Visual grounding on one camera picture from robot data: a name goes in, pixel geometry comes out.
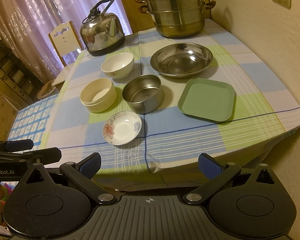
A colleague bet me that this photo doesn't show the white ceramic bowl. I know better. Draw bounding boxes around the white ceramic bowl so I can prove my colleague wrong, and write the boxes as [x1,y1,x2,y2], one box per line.
[101,53,134,80]

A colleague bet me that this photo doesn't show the cream round plastic bowl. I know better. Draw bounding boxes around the cream round plastic bowl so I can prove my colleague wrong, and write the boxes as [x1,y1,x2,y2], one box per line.
[80,77,117,113]

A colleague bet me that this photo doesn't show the small stainless steel bowl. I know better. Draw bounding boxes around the small stainless steel bowl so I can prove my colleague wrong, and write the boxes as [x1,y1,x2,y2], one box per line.
[122,74,164,114]

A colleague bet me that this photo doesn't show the floral white small dish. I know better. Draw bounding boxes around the floral white small dish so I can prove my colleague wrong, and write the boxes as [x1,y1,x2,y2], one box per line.
[103,111,142,146]

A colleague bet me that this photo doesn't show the checkered blue green tablecloth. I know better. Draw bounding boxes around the checkered blue green tablecloth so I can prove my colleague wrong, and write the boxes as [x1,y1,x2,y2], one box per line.
[40,20,300,176]

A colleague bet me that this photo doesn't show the blue white patterned cloth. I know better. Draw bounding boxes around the blue white patterned cloth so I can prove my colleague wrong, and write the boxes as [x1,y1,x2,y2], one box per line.
[8,95,58,150]

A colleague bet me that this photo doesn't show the purple sheer curtain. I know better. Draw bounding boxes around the purple sheer curtain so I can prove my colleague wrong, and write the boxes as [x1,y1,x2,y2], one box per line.
[0,0,132,83]

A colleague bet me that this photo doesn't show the stacked steel steamer pot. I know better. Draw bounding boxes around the stacked steel steamer pot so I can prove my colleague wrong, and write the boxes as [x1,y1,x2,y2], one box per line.
[135,0,216,38]

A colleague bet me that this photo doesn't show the cardboard box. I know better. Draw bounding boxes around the cardboard box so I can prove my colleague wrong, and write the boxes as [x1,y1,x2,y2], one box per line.
[0,94,18,140]

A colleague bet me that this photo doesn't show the white wooden chair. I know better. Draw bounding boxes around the white wooden chair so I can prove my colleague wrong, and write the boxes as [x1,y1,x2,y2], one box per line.
[48,21,85,90]

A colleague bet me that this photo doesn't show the green square plastic plate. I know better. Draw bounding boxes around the green square plastic plate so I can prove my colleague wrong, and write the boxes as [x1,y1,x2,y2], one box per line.
[178,78,236,122]

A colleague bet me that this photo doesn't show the stainless steel kettle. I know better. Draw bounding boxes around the stainless steel kettle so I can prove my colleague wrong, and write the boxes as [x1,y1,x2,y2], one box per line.
[80,0,125,56]

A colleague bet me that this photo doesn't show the dark wooden shelf rack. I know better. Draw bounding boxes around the dark wooden shelf rack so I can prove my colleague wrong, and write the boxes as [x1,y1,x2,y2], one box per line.
[0,39,43,105]

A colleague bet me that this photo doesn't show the large shallow steel basin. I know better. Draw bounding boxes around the large shallow steel basin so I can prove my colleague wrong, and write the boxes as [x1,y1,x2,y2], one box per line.
[150,43,213,79]

